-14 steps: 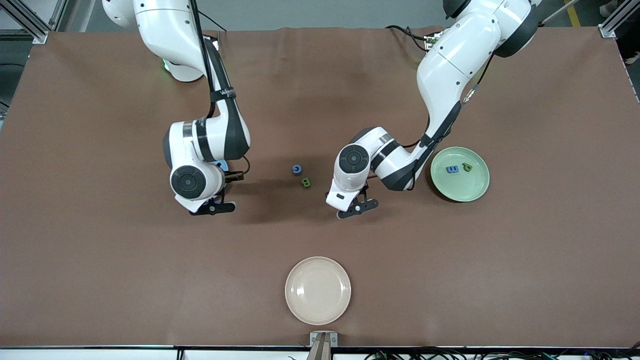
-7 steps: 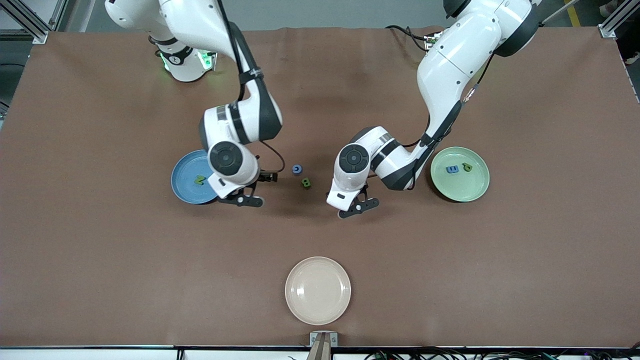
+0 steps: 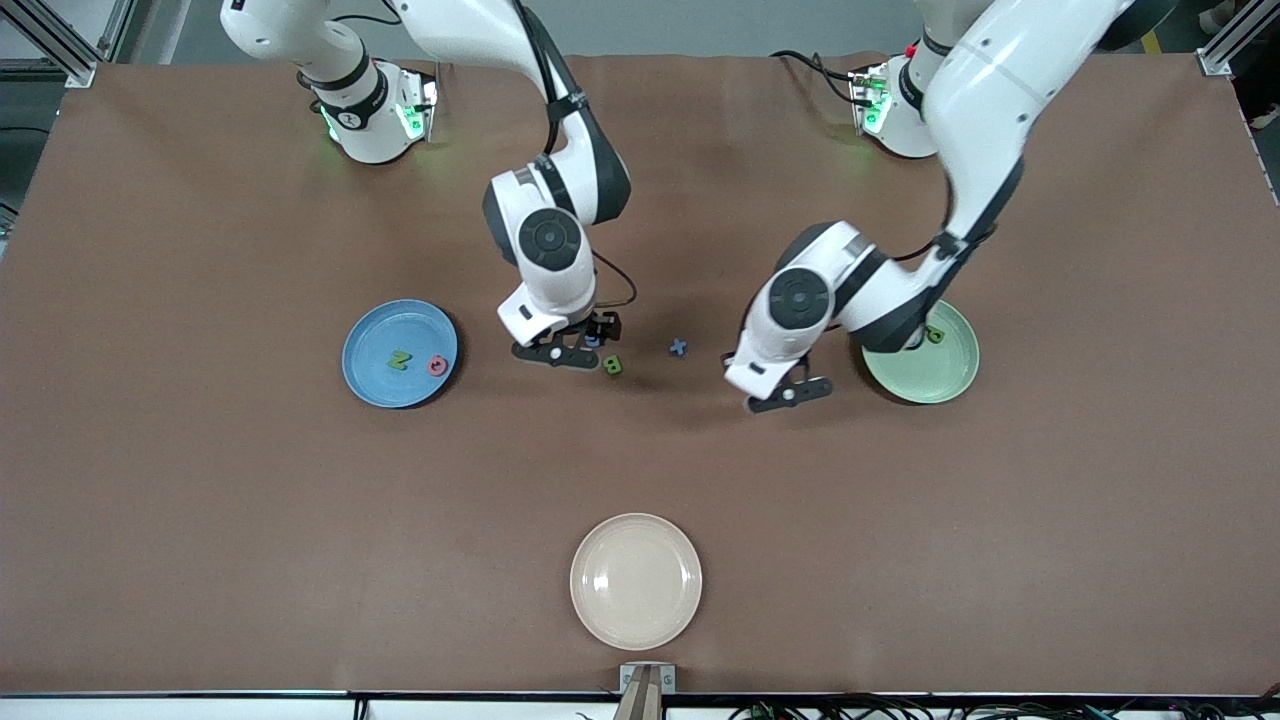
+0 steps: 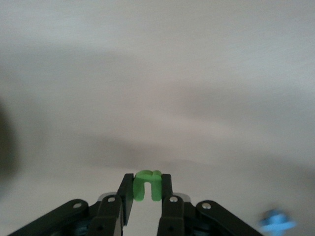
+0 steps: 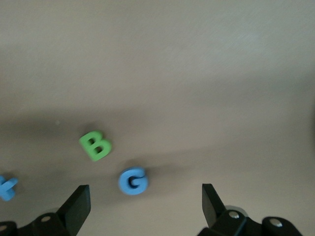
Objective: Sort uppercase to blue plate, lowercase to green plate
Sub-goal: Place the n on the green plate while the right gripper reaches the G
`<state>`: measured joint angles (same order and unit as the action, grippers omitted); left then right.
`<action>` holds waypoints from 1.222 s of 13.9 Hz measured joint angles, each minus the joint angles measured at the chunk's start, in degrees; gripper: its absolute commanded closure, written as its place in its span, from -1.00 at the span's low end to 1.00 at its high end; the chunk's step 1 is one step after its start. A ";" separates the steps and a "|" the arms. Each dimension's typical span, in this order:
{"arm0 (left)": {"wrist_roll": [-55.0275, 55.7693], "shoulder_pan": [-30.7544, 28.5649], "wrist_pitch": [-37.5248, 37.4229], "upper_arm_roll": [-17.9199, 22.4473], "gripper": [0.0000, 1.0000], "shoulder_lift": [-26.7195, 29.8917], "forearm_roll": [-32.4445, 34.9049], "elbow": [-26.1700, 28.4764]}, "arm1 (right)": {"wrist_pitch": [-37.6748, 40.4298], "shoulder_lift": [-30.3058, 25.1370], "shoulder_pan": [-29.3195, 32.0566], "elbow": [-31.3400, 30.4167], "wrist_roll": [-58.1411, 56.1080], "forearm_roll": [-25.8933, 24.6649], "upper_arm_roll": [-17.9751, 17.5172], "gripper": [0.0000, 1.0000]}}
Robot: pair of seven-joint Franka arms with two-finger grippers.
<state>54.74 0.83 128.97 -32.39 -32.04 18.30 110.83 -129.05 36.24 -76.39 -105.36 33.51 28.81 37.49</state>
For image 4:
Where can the blue foam letter x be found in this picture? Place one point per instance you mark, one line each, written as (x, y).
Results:
(275, 222)

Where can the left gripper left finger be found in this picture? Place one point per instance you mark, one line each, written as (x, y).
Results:
(105, 216)

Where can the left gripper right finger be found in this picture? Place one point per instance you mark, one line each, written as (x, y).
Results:
(177, 216)

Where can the green foam letter n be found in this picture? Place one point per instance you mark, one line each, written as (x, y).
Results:
(139, 186)

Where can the brown table cover sheet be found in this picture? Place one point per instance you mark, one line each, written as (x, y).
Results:
(172, 73)

